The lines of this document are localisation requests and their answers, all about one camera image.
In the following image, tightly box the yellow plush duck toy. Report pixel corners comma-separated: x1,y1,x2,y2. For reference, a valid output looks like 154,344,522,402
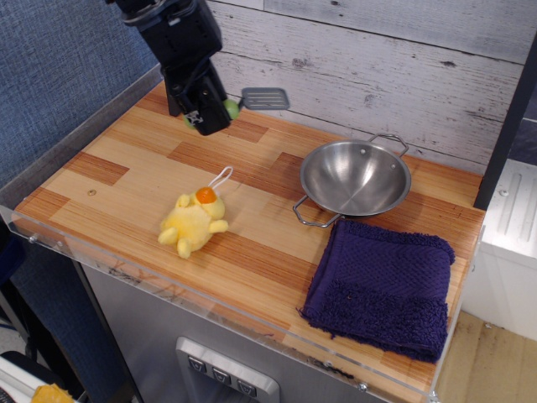
158,166,233,259

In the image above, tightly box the green handled grey spatula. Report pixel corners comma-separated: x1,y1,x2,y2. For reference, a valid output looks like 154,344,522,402
183,87,290,133

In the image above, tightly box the stainless steel cabinet front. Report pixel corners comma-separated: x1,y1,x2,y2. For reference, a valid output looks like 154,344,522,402
81,265,379,402

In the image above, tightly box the stainless steel pot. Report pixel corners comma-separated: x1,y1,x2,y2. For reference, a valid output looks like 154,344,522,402
293,134,412,228

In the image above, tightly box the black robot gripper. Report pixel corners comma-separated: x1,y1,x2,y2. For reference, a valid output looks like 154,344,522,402
136,1,232,135

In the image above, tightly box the silver control panel with buttons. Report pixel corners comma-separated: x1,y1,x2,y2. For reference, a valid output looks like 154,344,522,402
175,337,280,402

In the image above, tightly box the black vertical post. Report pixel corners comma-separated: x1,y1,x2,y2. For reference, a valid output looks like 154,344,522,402
473,62,537,210
154,1,182,117

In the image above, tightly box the black vertical post left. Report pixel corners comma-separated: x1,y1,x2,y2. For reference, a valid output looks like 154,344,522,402
154,1,182,117

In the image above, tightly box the black vertical post right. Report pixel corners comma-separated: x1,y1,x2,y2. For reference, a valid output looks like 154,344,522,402
473,62,537,210

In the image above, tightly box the purple folded towel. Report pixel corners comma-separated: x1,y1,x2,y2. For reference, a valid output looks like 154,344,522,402
300,220,455,363

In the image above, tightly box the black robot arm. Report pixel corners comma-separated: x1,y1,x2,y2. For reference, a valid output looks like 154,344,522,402
115,0,232,136

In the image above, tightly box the yellow object bottom left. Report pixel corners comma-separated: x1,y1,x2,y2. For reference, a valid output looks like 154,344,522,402
30,384,75,403

